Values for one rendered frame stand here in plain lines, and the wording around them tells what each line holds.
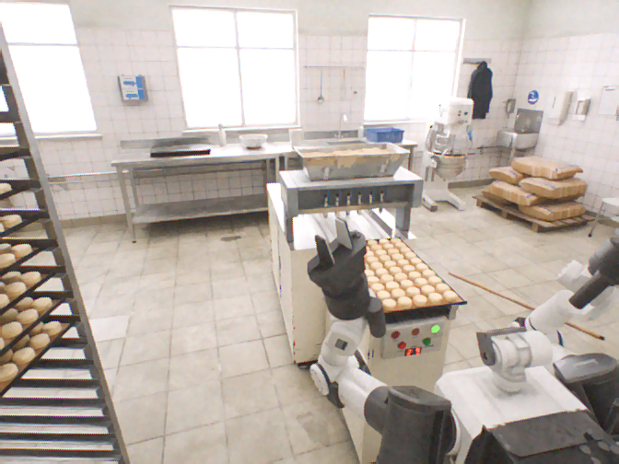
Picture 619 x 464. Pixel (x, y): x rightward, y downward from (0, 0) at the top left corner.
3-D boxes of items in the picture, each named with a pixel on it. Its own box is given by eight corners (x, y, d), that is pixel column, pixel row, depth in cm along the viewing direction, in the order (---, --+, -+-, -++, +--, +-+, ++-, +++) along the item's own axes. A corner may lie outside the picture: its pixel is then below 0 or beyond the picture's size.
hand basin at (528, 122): (552, 176, 513) (573, 91, 471) (530, 178, 503) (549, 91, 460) (499, 160, 600) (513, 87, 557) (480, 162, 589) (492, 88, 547)
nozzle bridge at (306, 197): (281, 226, 225) (278, 171, 211) (393, 217, 239) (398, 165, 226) (289, 250, 195) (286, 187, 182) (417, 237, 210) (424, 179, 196)
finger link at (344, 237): (332, 216, 62) (338, 242, 66) (345, 225, 60) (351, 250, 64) (338, 212, 63) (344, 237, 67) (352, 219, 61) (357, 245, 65)
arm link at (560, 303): (627, 288, 86) (590, 313, 96) (589, 262, 89) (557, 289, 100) (617, 305, 83) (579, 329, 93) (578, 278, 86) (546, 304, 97)
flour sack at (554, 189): (547, 201, 413) (551, 186, 407) (516, 191, 449) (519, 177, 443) (590, 193, 439) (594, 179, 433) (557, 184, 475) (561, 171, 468)
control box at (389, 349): (379, 353, 144) (381, 324, 138) (437, 344, 149) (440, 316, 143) (383, 360, 141) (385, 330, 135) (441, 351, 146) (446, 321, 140)
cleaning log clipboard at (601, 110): (616, 121, 426) (628, 84, 410) (615, 121, 425) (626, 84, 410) (594, 119, 450) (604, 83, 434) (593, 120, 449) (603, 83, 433)
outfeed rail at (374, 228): (324, 180, 320) (324, 172, 317) (327, 180, 321) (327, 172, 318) (449, 321, 140) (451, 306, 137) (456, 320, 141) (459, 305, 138)
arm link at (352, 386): (360, 379, 104) (411, 410, 83) (320, 402, 98) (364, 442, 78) (347, 341, 103) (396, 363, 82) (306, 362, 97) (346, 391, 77)
